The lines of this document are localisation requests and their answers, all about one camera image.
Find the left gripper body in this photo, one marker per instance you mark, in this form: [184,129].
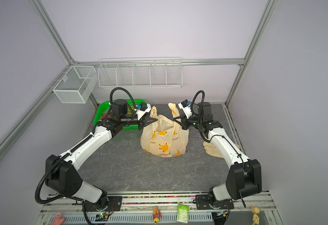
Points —
[141,123]

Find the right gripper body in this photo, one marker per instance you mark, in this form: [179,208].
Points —
[188,123]

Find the beige plastic bag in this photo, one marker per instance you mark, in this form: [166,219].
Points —
[164,138]

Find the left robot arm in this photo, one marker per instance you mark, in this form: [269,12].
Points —
[61,178]

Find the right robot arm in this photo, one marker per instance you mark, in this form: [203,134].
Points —
[244,176]

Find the green plastic basket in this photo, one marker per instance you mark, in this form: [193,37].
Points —
[104,107]

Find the white mesh box basket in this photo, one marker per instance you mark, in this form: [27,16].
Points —
[76,85]

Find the green white card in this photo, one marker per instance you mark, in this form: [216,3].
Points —
[183,213]

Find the red yellow toy figure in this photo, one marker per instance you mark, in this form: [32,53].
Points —
[156,215]

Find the pink toy figure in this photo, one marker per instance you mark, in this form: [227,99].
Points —
[58,219]

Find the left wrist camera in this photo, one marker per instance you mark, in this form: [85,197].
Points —
[142,109]

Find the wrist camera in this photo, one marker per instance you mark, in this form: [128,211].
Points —
[142,109]
[186,107]

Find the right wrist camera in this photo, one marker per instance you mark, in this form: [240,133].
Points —
[186,107]

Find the white wire shelf rack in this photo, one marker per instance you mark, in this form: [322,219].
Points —
[140,72]

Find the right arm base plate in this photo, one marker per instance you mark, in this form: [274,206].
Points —
[207,202]

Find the aluminium front rail frame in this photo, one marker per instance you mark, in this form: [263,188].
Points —
[137,208]

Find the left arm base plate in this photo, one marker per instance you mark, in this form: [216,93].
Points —
[107,204]

